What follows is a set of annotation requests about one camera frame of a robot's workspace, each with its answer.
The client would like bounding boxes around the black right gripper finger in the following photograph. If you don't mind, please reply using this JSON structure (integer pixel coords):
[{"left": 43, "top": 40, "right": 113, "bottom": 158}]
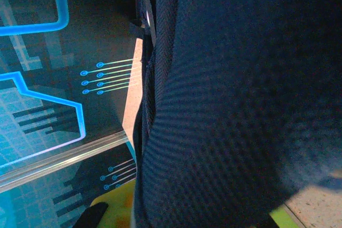
[{"left": 71, "top": 201, "right": 109, "bottom": 228}]

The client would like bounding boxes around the yellow picture book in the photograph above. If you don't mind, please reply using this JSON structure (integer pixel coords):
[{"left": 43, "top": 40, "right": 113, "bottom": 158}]
[{"left": 89, "top": 181, "right": 304, "bottom": 228}]

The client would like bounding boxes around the navy blue backpack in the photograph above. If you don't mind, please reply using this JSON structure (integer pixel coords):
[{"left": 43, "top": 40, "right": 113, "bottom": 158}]
[{"left": 132, "top": 0, "right": 342, "bottom": 228}]

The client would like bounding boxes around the aluminium frame post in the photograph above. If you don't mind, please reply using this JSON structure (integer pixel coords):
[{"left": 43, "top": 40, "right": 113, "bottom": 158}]
[{"left": 0, "top": 131, "right": 130, "bottom": 194}]

